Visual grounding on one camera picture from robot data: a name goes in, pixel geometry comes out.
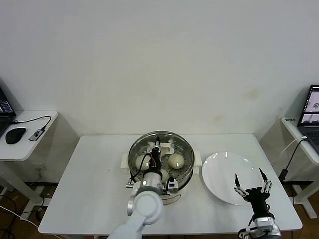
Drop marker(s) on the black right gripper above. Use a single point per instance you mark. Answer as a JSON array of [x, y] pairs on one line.
[[258, 198]]

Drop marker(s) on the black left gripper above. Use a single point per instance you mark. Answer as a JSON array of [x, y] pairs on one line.
[[155, 160]]

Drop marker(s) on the white steamed baozi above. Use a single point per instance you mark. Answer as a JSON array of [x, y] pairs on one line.
[[176, 161], [165, 175], [140, 162]]

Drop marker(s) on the perforated steel steamer basket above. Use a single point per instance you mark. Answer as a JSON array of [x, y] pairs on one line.
[[188, 175]]

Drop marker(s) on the white side desk with mouse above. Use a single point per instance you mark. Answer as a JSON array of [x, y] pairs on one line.
[[17, 152]]

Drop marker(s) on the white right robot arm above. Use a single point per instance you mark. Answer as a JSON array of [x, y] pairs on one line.
[[265, 222]]

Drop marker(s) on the white electric cooker pot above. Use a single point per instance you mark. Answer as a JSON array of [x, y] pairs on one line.
[[123, 163]]

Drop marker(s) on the round white plate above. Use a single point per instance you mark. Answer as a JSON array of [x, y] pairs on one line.
[[224, 174]]

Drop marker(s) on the grey laptop with image windows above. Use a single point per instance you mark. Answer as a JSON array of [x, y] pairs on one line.
[[311, 135]]

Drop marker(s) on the black computer mouse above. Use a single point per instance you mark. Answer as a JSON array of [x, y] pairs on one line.
[[15, 135]]

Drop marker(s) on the small white desk label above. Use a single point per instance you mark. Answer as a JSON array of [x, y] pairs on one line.
[[289, 120]]

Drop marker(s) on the small grey usb hub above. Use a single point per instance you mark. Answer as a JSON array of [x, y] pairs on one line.
[[35, 135]]

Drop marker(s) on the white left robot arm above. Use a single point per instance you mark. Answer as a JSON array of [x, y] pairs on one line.
[[147, 206]]

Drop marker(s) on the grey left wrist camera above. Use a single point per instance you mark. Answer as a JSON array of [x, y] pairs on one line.
[[173, 185]]

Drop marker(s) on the black laptop with dark screen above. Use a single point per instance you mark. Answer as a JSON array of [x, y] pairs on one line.
[[5, 107]]

